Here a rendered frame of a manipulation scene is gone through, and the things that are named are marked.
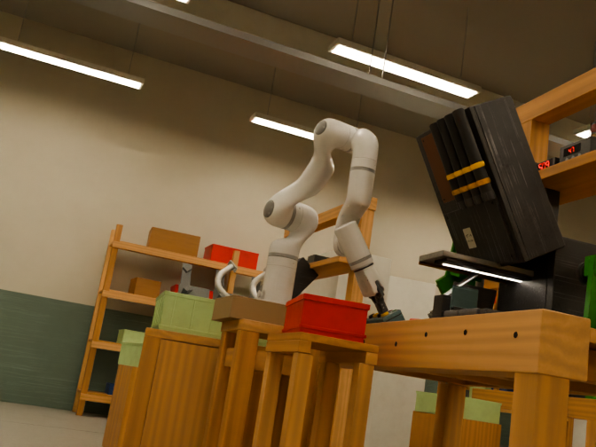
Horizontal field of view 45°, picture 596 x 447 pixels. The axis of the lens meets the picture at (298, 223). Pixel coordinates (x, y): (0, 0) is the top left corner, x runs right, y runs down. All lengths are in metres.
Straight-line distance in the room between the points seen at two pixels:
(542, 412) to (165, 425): 1.77
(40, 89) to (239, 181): 2.76
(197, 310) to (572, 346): 1.82
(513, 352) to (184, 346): 1.65
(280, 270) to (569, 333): 1.30
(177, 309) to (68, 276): 6.10
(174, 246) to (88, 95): 2.27
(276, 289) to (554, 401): 1.31
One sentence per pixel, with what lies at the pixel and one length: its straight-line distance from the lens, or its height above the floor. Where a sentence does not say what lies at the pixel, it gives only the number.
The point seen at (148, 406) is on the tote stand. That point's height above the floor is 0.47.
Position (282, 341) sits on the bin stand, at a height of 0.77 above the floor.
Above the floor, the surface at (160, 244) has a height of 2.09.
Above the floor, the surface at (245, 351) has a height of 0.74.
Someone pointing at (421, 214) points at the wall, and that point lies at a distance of 10.99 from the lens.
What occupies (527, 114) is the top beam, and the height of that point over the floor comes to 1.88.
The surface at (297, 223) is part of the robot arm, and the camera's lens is 2.85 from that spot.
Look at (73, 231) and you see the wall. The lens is 9.31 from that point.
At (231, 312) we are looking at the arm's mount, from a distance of 2.67.
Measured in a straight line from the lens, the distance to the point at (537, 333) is 1.79.
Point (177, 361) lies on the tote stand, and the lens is 3.12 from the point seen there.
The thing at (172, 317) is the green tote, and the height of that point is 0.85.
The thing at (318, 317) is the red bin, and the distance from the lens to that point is 2.23.
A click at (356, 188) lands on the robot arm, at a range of 2.54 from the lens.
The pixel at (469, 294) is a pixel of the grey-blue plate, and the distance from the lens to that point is 2.45.
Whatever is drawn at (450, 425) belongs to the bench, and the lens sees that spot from 3.29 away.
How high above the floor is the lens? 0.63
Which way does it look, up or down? 13 degrees up
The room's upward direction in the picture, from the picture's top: 9 degrees clockwise
